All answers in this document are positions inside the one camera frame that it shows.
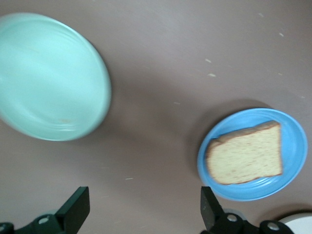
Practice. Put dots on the brown bread slice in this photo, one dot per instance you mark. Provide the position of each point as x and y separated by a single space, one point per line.
246 156

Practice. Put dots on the beige plate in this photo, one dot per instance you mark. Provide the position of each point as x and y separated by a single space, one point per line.
299 224

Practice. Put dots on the mint green plate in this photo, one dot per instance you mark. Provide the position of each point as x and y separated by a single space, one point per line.
48 78

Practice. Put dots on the blue plate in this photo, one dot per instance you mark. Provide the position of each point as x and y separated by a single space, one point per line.
292 146

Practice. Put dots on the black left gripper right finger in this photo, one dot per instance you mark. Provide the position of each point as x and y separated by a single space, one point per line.
212 209

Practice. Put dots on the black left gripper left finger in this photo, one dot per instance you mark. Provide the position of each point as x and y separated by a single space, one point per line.
73 209

